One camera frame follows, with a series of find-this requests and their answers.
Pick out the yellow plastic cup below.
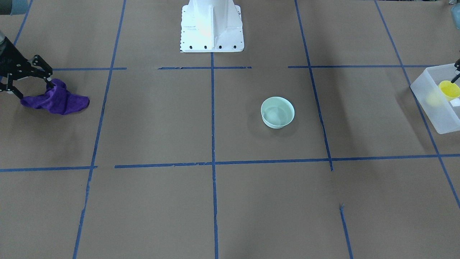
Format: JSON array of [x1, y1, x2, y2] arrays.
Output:
[[438, 81, 460, 101]]

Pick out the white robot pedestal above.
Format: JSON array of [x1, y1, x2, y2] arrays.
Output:
[[180, 0, 245, 53]]

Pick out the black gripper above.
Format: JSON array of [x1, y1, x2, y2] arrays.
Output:
[[0, 36, 54, 100]]

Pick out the clear plastic storage box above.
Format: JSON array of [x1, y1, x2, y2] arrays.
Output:
[[410, 63, 460, 134]]

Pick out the light green bowl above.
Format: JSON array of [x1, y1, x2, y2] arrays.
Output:
[[260, 96, 295, 129]]

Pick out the purple cloth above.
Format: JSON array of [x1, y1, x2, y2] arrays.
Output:
[[20, 78, 90, 116]]

